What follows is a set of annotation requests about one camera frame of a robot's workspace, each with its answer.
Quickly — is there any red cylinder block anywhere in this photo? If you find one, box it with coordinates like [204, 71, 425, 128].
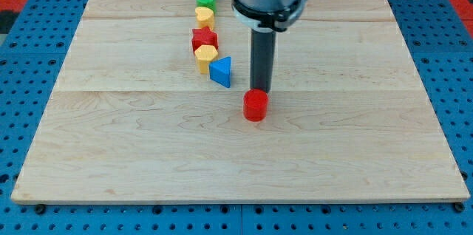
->
[243, 89, 269, 122]

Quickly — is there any blue triangle block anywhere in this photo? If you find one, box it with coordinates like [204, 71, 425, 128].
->
[209, 56, 231, 88]

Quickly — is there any yellow hexagon block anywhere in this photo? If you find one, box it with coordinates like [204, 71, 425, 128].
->
[194, 44, 218, 74]

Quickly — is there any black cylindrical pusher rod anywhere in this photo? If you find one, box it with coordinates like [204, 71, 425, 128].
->
[250, 30, 276, 93]

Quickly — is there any red star block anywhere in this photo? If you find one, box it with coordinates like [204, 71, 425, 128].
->
[191, 27, 219, 51]

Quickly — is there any yellow heart block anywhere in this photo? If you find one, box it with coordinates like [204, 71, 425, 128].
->
[194, 7, 214, 30]

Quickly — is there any light wooden board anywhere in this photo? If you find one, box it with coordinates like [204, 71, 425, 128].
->
[11, 0, 470, 205]

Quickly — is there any green cylinder block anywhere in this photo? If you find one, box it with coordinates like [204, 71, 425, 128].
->
[196, 0, 216, 13]

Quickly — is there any black clamp ring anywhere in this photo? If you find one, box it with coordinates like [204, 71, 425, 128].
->
[231, 0, 312, 33]

